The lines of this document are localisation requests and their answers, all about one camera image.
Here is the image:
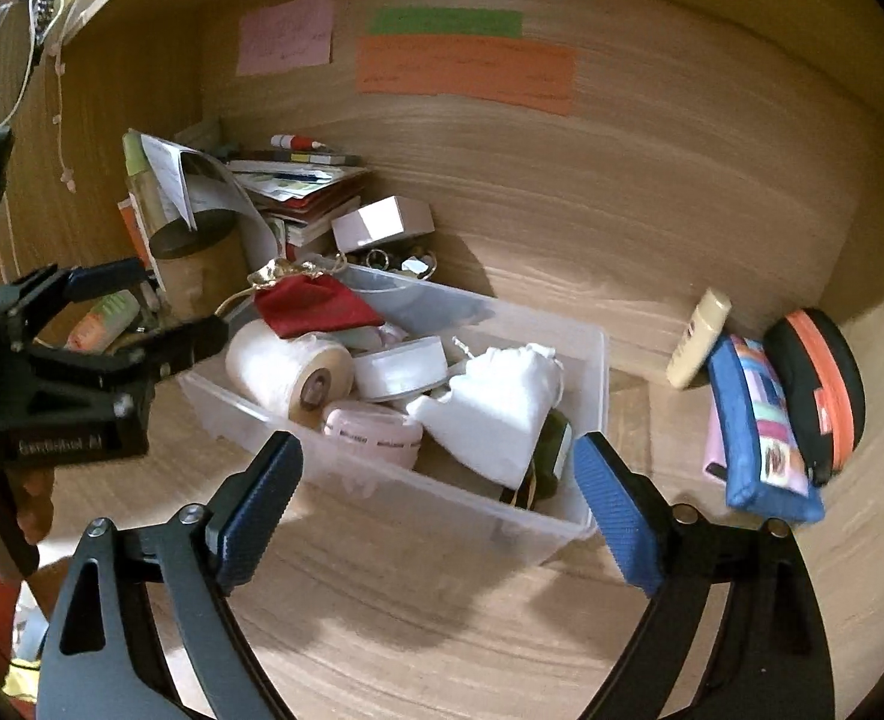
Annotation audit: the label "orange paper note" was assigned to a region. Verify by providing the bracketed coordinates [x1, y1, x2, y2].
[353, 34, 578, 117]

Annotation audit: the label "pink flat case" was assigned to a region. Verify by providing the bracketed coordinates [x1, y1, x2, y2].
[703, 420, 732, 485]

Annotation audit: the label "gold ribbon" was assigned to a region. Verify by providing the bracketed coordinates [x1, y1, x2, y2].
[217, 259, 338, 316]

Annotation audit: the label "cream lotion bottle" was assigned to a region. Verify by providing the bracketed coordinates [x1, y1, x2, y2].
[664, 287, 734, 391]

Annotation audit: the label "blue patchwork pouch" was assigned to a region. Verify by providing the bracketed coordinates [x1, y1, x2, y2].
[708, 335, 825, 524]

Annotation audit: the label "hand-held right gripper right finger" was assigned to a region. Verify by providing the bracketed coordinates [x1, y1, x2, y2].
[573, 431, 837, 720]

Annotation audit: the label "person's left hand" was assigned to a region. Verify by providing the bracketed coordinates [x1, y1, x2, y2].
[7, 465, 56, 547]

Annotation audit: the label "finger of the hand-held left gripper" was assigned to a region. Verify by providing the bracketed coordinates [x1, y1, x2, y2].
[17, 315, 230, 417]
[0, 256, 161, 350]

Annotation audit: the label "red cloth pouch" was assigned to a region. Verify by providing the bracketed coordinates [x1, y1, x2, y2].
[253, 274, 386, 340]

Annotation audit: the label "green paper note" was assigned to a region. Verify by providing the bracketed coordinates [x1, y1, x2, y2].
[367, 6, 525, 38]

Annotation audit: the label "metal rings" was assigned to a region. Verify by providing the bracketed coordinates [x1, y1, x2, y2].
[352, 244, 405, 271]

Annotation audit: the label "wooden desktop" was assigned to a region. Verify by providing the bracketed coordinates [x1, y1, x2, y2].
[7, 187, 884, 720]

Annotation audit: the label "open curled white booklet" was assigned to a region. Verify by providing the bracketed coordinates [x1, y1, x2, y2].
[121, 129, 278, 271]

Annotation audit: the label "clear plastic storage bin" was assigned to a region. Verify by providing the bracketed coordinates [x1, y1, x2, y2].
[179, 259, 609, 567]

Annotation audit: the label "white cardboard box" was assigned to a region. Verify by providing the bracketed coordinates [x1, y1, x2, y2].
[331, 195, 435, 252]

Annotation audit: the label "black case with orange zipper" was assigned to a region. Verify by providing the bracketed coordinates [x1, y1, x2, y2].
[763, 309, 867, 487]

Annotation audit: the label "white drawstring bag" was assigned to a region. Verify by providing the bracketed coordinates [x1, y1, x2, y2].
[406, 341, 567, 491]

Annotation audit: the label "stack of booklets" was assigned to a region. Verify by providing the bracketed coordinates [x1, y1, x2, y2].
[224, 150, 375, 248]

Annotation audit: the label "pink paper note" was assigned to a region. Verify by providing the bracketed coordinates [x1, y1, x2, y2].
[235, 0, 336, 77]

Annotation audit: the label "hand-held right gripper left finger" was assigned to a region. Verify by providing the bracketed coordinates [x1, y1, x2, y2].
[37, 431, 305, 720]

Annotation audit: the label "white hanging cord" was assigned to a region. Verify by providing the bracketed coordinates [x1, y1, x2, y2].
[32, 0, 83, 196]

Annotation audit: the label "flat white tape roll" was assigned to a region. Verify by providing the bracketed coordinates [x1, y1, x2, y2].
[352, 336, 450, 402]

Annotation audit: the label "orange and green tube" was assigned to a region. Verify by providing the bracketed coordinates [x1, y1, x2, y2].
[62, 289, 143, 353]

